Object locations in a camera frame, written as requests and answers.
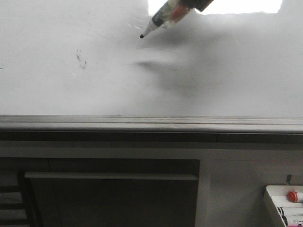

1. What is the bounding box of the white whiteboard with aluminium frame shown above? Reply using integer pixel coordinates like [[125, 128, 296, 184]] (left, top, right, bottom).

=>
[[0, 0, 303, 133]]

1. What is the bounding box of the white black-tipped whiteboard marker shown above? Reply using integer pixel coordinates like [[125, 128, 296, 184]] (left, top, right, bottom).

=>
[[139, 0, 191, 39]]

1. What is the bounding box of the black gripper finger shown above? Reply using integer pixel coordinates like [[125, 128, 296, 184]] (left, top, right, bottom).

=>
[[181, 0, 214, 12]]

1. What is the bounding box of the black-capped white marker upper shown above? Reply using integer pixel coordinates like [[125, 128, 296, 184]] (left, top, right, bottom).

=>
[[277, 207, 303, 217]]

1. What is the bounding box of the black-capped white marker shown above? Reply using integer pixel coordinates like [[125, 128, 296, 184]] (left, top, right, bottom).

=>
[[277, 207, 303, 217], [282, 216, 303, 227]]

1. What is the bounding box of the white plastic marker tray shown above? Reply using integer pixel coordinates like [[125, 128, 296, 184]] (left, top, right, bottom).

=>
[[264, 185, 303, 227]]

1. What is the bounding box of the red-capped white marker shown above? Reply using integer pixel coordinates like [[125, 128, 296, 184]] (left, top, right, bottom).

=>
[[287, 191, 303, 203]]

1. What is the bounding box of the black-capped white marker middle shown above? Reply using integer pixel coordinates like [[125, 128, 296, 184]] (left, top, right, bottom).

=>
[[282, 216, 303, 227]]

